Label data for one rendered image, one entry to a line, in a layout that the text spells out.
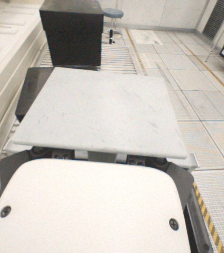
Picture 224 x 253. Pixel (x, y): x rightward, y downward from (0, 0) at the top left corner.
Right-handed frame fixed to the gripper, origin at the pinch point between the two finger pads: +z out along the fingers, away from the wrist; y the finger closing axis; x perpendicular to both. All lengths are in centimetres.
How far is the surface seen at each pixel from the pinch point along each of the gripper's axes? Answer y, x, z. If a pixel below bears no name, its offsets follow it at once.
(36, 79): -28, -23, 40
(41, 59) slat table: -42, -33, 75
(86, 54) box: -15, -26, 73
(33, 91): -26.6, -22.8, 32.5
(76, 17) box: -18, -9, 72
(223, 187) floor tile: 101, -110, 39
